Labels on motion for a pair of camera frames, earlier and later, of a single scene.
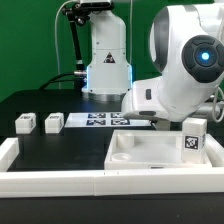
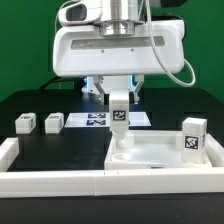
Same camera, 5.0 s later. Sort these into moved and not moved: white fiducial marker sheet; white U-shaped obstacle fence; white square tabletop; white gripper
Moved: white gripper
Not moved: white square tabletop; white U-shaped obstacle fence; white fiducial marker sheet
